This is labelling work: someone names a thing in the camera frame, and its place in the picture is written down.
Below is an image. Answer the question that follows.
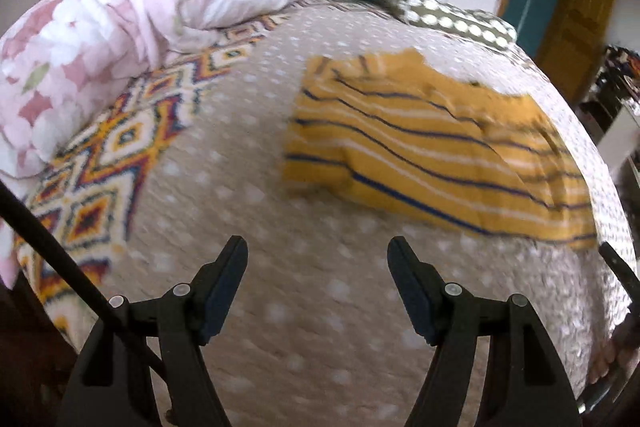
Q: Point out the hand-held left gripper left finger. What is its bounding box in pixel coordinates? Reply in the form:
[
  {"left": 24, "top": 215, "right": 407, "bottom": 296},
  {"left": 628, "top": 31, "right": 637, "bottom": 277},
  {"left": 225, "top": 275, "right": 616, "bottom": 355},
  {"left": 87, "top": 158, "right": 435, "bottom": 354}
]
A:
[{"left": 57, "top": 235, "right": 249, "bottom": 427}]

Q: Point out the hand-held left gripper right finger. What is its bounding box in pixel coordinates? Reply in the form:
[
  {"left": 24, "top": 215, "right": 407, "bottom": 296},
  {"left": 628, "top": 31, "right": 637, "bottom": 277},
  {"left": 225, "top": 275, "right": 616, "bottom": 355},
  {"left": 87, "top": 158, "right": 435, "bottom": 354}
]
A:
[{"left": 387, "top": 235, "right": 583, "bottom": 427}]

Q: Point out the white shelf with clutter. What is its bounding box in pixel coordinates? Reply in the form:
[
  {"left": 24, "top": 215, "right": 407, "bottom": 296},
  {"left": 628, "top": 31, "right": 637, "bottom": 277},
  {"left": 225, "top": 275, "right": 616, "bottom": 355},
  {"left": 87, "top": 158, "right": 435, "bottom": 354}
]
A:
[{"left": 580, "top": 44, "right": 640, "bottom": 132}]

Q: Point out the person's right hand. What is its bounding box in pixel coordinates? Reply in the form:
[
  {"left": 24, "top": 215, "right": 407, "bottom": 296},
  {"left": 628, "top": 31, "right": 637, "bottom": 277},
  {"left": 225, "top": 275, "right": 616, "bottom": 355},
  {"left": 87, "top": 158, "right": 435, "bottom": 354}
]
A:
[{"left": 587, "top": 321, "right": 635, "bottom": 385}]

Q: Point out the geometric patterned blanket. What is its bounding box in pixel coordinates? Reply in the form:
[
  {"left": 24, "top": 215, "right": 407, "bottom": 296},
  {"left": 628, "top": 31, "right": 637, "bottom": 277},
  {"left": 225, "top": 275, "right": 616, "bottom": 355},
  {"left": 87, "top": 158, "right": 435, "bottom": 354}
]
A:
[{"left": 17, "top": 2, "right": 301, "bottom": 343}]

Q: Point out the pink floral quilt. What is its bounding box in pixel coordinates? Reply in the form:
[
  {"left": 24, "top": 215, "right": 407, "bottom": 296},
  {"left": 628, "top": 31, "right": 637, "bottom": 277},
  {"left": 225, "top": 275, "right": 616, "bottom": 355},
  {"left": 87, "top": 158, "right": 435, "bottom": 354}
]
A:
[{"left": 0, "top": 0, "right": 311, "bottom": 288}]

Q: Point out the beige quilted bedspread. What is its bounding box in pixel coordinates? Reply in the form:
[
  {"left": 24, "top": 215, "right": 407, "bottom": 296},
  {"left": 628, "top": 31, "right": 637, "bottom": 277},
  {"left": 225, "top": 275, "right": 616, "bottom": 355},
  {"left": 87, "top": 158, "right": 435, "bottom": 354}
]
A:
[{"left": 65, "top": 2, "right": 638, "bottom": 427}]

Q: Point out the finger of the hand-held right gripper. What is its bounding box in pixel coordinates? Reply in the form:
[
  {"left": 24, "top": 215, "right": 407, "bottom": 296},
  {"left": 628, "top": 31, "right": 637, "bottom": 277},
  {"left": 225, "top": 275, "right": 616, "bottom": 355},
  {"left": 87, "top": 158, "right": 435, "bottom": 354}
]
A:
[{"left": 599, "top": 242, "right": 640, "bottom": 300}]

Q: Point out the olive dotted bolster pillow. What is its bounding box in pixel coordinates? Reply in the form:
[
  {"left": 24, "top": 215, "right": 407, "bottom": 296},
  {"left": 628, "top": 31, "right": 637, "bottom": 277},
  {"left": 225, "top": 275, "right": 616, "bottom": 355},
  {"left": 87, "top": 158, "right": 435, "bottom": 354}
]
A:
[{"left": 385, "top": 0, "right": 517, "bottom": 52}]

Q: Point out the black cable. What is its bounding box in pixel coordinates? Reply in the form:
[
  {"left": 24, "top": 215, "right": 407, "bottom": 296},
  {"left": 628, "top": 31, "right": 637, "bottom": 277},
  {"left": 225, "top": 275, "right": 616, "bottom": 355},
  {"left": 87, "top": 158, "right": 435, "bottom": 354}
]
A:
[{"left": 0, "top": 181, "right": 171, "bottom": 388}]

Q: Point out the yellow striped knit garment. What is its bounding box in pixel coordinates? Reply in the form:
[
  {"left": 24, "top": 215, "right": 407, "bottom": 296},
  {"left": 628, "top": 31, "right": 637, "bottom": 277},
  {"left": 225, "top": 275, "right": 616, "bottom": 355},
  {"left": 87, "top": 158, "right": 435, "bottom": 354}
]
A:
[{"left": 282, "top": 49, "right": 598, "bottom": 250}]

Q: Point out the wooden door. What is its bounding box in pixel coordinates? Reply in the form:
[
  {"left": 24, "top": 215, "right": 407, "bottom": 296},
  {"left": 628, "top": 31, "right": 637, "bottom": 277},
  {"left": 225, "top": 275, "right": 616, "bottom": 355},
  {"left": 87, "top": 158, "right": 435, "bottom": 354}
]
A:
[{"left": 535, "top": 0, "right": 621, "bottom": 82}]

